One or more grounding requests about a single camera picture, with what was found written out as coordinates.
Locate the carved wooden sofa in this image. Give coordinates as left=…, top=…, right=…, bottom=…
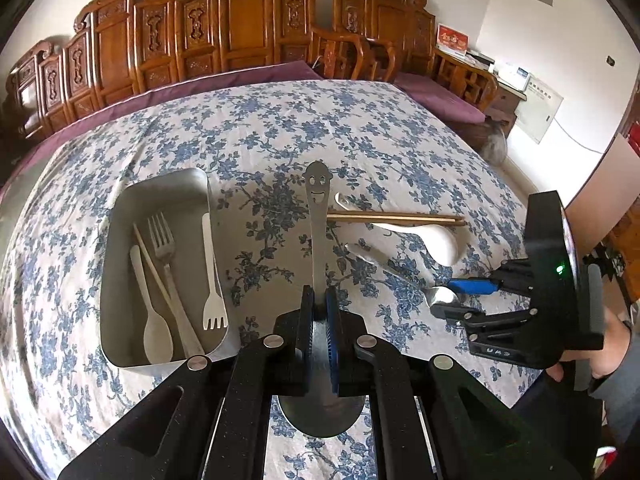
left=0, top=0, right=398, bottom=146

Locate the red card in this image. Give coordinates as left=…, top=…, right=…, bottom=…
left=436, top=24, right=471, bottom=56

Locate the metal spoon with smiley handle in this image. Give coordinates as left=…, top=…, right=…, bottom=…
left=277, top=161, right=366, bottom=437

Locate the cream plastic spoon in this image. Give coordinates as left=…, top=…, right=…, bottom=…
left=129, top=245, right=174, bottom=364

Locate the person's right hand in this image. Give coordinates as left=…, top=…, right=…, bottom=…
left=545, top=310, right=633, bottom=391

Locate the cream plastic fork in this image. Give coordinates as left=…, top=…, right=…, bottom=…
left=201, top=212, right=229, bottom=332

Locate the purple sofa cushion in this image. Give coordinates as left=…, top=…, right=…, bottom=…
left=0, top=60, right=326, bottom=201

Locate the white ceramic spoon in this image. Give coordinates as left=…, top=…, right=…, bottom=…
left=334, top=192, right=462, bottom=266

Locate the blue floral tablecloth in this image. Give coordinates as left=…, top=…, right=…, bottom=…
left=0, top=80, right=543, bottom=480

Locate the metal tin box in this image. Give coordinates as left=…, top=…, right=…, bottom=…
left=99, top=168, right=231, bottom=370

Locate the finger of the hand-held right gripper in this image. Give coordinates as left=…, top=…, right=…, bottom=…
left=431, top=300, right=538, bottom=341
left=447, top=260, right=533, bottom=301

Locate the white wall cable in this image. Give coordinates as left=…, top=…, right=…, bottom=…
left=552, top=120, right=607, bottom=154

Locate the person's right forearm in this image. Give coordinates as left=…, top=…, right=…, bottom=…
left=590, top=360, right=640, bottom=446

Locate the white electrical panel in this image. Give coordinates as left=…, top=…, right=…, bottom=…
left=515, top=77, right=563, bottom=145

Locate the white desk device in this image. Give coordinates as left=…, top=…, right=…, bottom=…
left=497, top=62, right=528, bottom=92

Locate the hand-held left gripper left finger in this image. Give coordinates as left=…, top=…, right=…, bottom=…
left=57, top=285, right=316, bottom=480

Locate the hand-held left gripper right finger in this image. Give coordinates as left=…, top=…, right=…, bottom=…
left=325, top=287, right=583, bottom=480

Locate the purple armchair cushion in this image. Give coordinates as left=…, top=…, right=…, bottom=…
left=395, top=71, right=486, bottom=123

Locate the carved wooden armchair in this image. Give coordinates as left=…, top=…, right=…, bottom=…
left=332, top=0, right=500, bottom=126

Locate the brown board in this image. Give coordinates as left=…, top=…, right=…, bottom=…
left=565, top=132, right=640, bottom=261

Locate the translucent plastic bag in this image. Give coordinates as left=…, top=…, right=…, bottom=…
left=482, top=122, right=508, bottom=163

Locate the metal fork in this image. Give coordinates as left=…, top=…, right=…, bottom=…
left=148, top=211, right=205, bottom=357

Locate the plain metal spoon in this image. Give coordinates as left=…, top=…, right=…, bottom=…
left=344, top=242, right=468, bottom=311

